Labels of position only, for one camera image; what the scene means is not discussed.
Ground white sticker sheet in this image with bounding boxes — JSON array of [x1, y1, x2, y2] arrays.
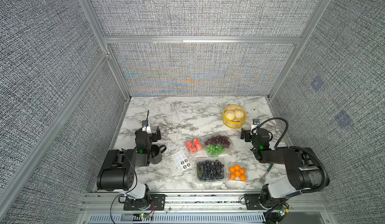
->
[[172, 151, 192, 173]]

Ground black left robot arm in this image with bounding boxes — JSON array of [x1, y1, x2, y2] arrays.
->
[[96, 127, 166, 210]]

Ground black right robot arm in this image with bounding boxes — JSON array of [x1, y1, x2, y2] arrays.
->
[[240, 128, 330, 210]]

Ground black mug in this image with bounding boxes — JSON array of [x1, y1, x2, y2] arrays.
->
[[150, 144, 167, 165]]

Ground right steamed bun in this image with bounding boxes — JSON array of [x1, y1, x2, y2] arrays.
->
[[234, 109, 245, 120]]

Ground steamed bun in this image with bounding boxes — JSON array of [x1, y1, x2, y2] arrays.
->
[[224, 110, 235, 121], [234, 109, 245, 120]]

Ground yellow bamboo steamer basket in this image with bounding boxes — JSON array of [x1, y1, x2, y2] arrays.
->
[[222, 105, 247, 129]]

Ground left steamed bun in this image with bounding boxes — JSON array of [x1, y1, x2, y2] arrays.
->
[[224, 110, 235, 121]]

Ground clear box mixed grapes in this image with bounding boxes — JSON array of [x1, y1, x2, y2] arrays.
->
[[202, 132, 234, 157]]

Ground clear box red strawberries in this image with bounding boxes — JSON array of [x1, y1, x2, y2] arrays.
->
[[183, 138, 205, 154]]

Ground clear box orange kumquats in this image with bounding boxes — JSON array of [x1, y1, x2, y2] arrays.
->
[[226, 162, 249, 182]]

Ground clear box dark grapes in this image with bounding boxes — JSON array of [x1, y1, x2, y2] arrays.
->
[[195, 157, 227, 183]]

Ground green handled fork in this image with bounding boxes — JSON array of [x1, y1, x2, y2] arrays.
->
[[259, 163, 274, 185]]

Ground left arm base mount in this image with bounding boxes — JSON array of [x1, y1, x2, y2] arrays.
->
[[123, 194, 166, 212]]

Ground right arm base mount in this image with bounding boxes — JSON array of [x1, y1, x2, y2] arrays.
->
[[243, 194, 270, 211]]

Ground aluminium front rail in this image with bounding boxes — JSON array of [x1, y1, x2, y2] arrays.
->
[[76, 190, 337, 224]]

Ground grey perforated cable tray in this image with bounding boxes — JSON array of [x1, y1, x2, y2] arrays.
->
[[85, 213, 266, 224]]

